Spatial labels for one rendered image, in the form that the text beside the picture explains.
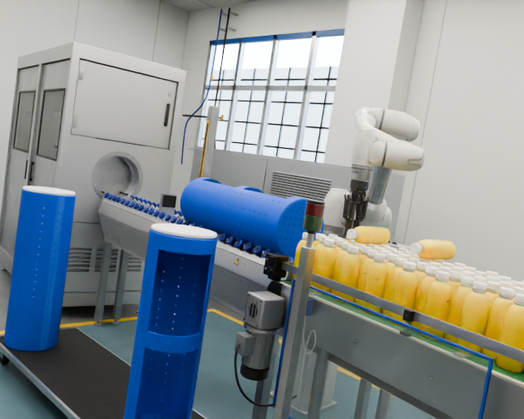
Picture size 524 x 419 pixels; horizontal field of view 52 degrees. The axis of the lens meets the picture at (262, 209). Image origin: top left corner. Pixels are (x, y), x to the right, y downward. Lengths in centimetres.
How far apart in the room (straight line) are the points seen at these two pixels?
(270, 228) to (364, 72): 336
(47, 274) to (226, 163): 249
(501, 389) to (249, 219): 134
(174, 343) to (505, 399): 124
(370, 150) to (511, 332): 93
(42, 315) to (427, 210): 349
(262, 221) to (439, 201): 303
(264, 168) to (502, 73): 220
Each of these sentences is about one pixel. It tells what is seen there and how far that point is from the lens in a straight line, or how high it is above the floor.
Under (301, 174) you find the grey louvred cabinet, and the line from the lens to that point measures 449.
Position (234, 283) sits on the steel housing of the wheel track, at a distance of 259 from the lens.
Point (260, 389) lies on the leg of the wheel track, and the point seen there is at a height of 36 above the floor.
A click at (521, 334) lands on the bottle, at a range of 164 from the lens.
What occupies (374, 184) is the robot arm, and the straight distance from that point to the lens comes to 297.
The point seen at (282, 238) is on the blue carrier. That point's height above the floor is 105.
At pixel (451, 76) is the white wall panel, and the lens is 536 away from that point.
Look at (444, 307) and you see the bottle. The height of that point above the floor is 101.
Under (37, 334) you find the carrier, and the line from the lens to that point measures 327.
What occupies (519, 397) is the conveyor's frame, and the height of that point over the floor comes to 87.
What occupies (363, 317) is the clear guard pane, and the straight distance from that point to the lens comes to 179.
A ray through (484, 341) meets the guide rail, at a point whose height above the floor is 97.
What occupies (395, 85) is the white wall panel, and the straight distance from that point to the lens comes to 534.
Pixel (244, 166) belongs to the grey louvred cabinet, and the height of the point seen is 132.
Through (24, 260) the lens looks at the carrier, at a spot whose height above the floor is 65.
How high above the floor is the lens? 135
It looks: 5 degrees down
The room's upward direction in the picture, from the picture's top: 9 degrees clockwise
